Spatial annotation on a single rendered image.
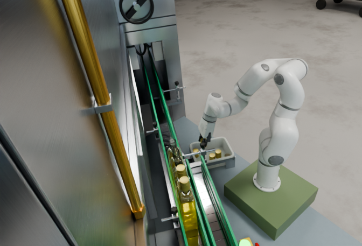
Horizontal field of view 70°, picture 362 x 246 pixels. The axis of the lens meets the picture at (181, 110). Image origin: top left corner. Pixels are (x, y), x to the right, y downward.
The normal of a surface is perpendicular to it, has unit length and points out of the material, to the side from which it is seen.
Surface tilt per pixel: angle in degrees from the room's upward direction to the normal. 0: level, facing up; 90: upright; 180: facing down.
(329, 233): 0
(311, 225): 0
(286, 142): 87
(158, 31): 90
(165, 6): 90
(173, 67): 90
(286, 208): 1
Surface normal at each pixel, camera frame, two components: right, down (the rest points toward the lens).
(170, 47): 0.22, 0.55
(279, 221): -0.11, -0.81
